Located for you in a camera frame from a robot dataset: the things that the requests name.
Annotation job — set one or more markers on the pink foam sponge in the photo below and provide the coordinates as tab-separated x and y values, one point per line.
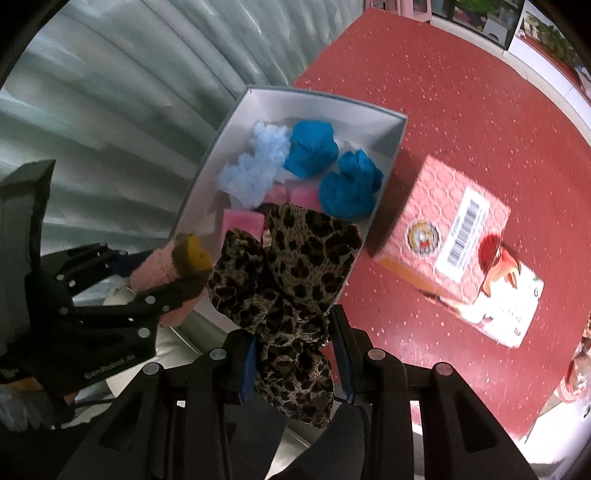
251	222
306	197

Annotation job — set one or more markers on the pink knitted sock roll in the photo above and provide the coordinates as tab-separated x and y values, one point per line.
278	195

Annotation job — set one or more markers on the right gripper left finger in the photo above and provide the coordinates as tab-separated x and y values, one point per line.
238	372

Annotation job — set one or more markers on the pink plastic stool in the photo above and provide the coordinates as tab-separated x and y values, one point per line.
419	10

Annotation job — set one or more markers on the light blue fluffy cloth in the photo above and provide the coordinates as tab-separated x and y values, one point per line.
252	176

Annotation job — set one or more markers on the cluttered goods on shelf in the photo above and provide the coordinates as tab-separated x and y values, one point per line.
540	33

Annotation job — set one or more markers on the white open storage box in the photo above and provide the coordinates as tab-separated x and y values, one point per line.
357	126

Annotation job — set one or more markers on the white red printed carton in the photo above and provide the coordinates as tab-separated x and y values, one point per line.
507	301

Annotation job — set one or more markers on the dark display cabinet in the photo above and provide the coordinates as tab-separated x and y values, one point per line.
495	19

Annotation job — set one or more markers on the grey pleated curtain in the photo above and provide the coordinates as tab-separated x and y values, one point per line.
126	96

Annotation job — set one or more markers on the pink knitted scrunchie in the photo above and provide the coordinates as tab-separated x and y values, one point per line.
183	257

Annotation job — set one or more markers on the red speckled table cloth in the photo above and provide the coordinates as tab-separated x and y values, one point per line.
474	112

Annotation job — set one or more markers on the leopard print cloth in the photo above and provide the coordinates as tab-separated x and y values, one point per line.
281	294

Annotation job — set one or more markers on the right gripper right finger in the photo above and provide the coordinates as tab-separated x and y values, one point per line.
350	347

